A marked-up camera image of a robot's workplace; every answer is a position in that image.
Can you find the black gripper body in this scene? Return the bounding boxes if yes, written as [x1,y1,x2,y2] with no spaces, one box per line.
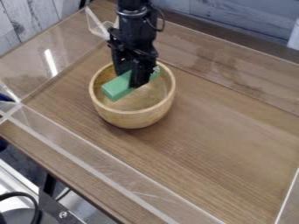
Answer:
[107,11,159,58]

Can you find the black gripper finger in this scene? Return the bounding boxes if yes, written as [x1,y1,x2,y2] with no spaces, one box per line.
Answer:
[111,44,134,76]
[130,56,157,88]

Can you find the green rectangular block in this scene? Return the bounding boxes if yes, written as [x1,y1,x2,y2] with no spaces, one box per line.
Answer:
[101,66,162,103]

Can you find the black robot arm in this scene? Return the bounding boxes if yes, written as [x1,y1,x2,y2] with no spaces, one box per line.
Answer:
[107,0,159,88]

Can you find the light brown wooden bowl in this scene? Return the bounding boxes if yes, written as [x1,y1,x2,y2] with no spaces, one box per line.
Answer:
[89,62,177,129]

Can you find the black metal table leg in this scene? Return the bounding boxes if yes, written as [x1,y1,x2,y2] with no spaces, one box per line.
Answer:
[43,174,58,197]

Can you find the clear acrylic corner bracket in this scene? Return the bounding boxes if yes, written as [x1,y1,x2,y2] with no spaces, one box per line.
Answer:
[86,7,119,40]

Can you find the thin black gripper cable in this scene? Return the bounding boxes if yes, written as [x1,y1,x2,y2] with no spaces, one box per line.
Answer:
[145,7,166,32]

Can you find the clear acrylic back wall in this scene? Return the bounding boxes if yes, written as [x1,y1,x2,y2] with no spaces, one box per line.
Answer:
[155,22,299,116]

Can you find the clear acrylic wall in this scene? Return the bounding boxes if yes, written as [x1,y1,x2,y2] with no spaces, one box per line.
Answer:
[155,22,299,116]
[0,81,227,224]

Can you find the clear acrylic front wall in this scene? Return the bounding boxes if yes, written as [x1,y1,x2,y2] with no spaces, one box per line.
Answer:
[0,81,227,224]

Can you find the black cable lower left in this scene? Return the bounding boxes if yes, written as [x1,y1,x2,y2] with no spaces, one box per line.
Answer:
[0,191,43,224]

